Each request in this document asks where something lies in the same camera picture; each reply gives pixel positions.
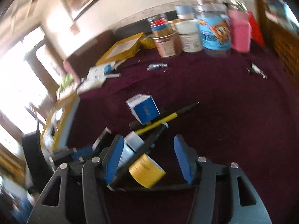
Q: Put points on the maroon tablecloth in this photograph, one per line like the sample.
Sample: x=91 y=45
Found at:
x=244 y=110

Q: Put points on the yellow tape roll near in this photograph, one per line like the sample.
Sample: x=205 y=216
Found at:
x=146 y=171

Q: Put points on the small blue foil packet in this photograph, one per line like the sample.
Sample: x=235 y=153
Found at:
x=156 y=66

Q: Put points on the blue card box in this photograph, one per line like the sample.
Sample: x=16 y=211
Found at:
x=143 y=108

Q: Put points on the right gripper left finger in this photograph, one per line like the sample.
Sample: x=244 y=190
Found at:
x=98 y=173

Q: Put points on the yellow tape roll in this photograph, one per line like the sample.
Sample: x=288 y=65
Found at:
x=146 y=171
x=147 y=42

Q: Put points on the yellow tape roll far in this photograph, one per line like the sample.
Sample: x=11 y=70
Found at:
x=147 y=42

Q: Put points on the white usb charger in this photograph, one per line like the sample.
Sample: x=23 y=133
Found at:
x=132 y=143

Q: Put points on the near yellow edged tray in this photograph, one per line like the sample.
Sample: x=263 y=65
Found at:
x=59 y=122

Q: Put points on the small metal clip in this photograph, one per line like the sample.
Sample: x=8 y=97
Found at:
x=254 y=69

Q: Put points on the yellow black screwdriver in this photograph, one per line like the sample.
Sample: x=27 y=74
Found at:
x=166 y=119

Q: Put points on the open paper notebook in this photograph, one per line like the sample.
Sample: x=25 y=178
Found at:
x=96 y=78

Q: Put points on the gold labelled jar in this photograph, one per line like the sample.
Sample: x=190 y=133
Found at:
x=165 y=37

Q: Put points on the small light blue box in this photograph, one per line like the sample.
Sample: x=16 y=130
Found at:
x=108 y=69

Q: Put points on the maroon armchair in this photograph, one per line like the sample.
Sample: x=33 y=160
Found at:
x=85 y=57

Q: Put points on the long black bar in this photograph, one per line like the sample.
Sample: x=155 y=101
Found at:
x=147 y=145

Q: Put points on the white plastic tub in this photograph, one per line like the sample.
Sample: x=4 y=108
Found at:
x=188 y=29

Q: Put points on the blue cartoon jar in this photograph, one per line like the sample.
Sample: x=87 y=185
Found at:
x=215 y=33

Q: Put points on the green cloth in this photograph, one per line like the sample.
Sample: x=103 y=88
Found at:
x=67 y=87

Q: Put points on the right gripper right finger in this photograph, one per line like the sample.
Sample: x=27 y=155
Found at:
x=200 y=175

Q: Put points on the yellow edged tray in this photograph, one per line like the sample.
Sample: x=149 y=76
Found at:
x=123 y=49
x=59 y=122

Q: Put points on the pink knitted holder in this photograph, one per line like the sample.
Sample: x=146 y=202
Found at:
x=240 y=30

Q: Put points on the far yellow edged tray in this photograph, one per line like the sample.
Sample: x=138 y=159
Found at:
x=123 y=49

